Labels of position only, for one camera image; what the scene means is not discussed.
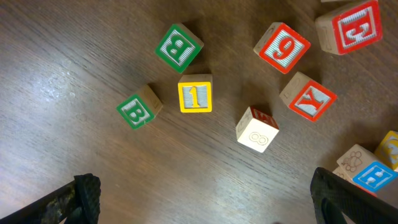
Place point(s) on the blue H block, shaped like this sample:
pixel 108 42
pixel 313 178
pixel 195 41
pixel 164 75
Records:
pixel 365 169

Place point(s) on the yellow 1 block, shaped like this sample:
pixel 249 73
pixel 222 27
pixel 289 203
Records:
pixel 195 93

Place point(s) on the plain 8 block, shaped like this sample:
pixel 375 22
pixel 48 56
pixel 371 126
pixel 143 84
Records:
pixel 256 129

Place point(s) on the plain picture block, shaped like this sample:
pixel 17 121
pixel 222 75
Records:
pixel 387 150

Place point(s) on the red U block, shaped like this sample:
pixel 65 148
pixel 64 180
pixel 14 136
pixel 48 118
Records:
pixel 340 173

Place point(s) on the green B block lower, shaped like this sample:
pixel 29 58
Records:
pixel 140 108

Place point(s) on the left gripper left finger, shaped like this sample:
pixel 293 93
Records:
pixel 75 202

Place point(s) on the red 6 block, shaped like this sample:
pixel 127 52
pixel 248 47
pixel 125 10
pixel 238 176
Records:
pixel 281 47

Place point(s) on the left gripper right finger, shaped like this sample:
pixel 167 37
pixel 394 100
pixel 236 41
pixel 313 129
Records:
pixel 335 198

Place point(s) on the green B block upper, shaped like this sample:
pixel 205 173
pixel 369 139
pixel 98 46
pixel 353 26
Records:
pixel 179 47

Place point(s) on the green b block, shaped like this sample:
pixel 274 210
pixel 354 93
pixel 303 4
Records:
pixel 179 47
pixel 140 108

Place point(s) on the red E block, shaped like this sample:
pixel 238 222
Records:
pixel 350 27

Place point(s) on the red Y block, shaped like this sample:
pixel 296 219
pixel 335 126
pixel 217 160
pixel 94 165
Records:
pixel 307 97

